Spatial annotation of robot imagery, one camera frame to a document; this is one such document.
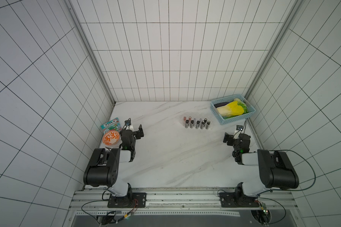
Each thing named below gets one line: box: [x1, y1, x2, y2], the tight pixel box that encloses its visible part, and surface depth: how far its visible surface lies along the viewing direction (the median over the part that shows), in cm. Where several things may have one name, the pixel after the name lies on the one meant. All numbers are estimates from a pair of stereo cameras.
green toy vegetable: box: [233, 97, 249, 114], surface depth 109 cm
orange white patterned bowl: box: [102, 130, 123, 148], surface depth 96 cm
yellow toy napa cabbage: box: [216, 100, 245, 117], surface depth 107 cm
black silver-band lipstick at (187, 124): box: [184, 119, 190, 129], surface depth 101 cm
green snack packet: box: [100, 117, 123, 136], surface depth 103 cm
